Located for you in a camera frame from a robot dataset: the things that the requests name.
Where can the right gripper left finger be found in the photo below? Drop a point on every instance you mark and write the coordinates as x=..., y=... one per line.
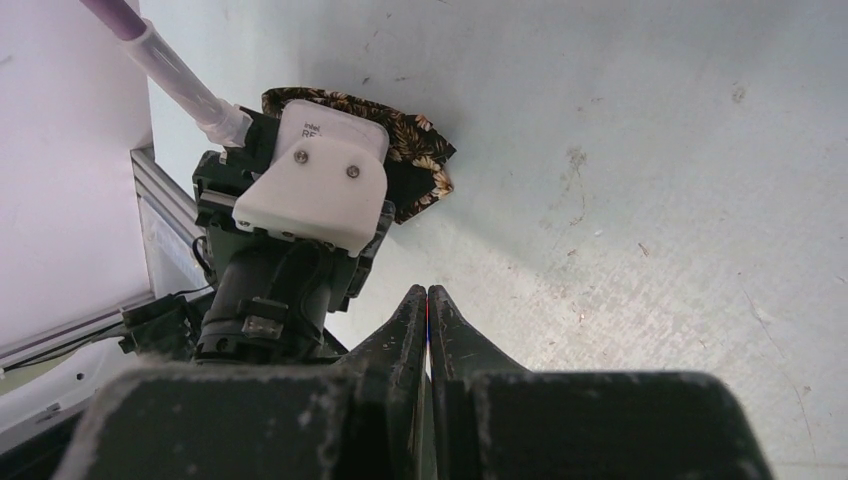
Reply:
x=383, y=437

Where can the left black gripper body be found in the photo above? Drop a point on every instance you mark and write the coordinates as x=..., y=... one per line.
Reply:
x=271, y=296

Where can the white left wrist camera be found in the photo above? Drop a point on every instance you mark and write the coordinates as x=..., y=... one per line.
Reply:
x=326, y=181

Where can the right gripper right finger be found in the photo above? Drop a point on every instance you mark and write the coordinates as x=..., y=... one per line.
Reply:
x=458, y=352

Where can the brown floral tie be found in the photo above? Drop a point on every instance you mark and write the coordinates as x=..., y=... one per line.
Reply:
x=417, y=155

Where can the aluminium frame rail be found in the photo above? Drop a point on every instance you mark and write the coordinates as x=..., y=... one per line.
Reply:
x=71, y=241

